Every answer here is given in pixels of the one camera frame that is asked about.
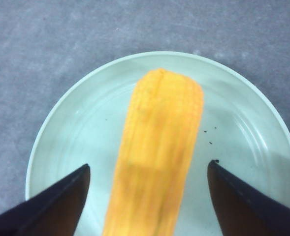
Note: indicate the yellow corn cob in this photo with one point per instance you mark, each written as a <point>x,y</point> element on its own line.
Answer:
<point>155,155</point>

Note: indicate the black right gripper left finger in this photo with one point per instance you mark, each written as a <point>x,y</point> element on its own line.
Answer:
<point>53,212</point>

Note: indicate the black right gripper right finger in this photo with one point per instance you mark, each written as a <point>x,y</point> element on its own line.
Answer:
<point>241,210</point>

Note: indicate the pale green plate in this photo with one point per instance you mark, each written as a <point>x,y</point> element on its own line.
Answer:
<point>240,128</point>

